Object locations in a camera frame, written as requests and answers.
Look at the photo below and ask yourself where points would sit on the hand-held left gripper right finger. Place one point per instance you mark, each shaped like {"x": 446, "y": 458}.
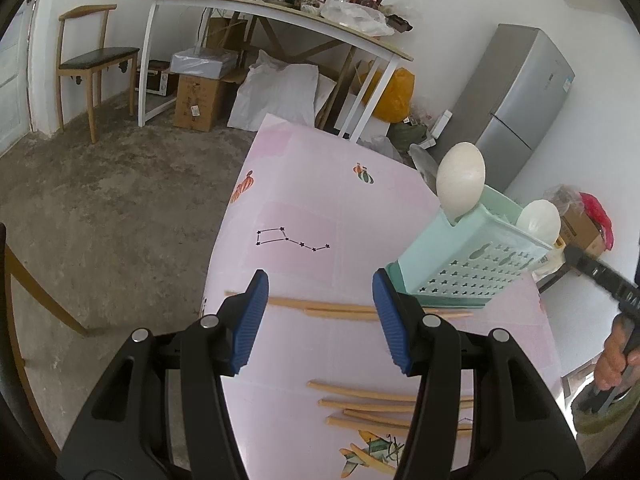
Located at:
{"x": 390, "y": 320}

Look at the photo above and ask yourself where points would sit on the large white plastic spoon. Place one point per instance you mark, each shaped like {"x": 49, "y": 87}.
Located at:
{"x": 460, "y": 180}

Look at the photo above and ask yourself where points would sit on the clear wrapped package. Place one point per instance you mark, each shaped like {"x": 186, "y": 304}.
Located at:
{"x": 202, "y": 62}

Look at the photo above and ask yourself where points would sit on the open cardboard box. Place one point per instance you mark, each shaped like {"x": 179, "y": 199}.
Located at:
{"x": 580, "y": 232}

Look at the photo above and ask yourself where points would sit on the pink printed tablecloth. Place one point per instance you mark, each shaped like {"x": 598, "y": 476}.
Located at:
{"x": 310, "y": 200}

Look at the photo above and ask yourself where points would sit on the person's right hand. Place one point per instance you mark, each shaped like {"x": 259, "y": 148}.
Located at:
{"x": 610, "y": 360}

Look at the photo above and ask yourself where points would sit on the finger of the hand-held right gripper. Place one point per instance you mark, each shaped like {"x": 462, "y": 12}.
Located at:
{"x": 590, "y": 267}

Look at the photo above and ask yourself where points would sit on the white plastic bag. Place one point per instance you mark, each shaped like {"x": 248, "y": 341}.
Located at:
{"x": 350, "y": 17}

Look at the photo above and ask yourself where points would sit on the tall cardboard box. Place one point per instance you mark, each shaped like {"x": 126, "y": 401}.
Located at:
{"x": 225, "y": 35}

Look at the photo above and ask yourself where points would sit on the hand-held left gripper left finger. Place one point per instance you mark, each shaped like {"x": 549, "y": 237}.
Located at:
{"x": 250, "y": 320}

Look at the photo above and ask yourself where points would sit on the clear crumpled plastic bag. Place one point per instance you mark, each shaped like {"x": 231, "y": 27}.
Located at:
{"x": 562, "y": 197}

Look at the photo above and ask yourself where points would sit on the brown cardboard box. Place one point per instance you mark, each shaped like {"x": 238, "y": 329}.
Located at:
{"x": 200, "y": 102}

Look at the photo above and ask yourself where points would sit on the small brown oven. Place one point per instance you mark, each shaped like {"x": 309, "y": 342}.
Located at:
{"x": 152, "y": 77}

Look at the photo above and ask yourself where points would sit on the black seat wooden chair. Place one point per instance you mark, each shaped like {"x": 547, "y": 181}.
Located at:
{"x": 45, "y": 305}
{"x": 95, "y": 57}

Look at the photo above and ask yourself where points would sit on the grey refrigerator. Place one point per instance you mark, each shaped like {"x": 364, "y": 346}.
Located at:
{"x": 520, "y": 100}

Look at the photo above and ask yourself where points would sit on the white frame wooden desk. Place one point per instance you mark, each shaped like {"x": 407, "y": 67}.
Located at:
{"x": 280, "y": 12}

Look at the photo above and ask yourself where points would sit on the dark green bag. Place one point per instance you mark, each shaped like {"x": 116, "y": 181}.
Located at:
{"x": 407, "y": 134}

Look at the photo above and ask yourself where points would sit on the white sack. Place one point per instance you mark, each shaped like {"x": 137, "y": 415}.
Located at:
{"x": 280, "y": 95}

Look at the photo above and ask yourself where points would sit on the small white plastic spoon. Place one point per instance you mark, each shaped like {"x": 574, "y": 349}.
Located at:
{"x": 540, "y": 220}

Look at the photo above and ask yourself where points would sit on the teal star-hole utensil holder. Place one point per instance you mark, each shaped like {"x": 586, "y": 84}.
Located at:
{"x": 475, "y": 260}

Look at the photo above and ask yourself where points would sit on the red plastic bag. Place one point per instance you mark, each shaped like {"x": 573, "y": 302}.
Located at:
{"x": 597, "y": 210}

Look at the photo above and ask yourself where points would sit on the yellow plastic bag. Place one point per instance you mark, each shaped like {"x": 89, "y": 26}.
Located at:
{"x": 395, "y": 92}

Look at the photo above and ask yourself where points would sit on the white panel door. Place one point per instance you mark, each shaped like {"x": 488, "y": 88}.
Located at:
{"x": 12, "y": 85}

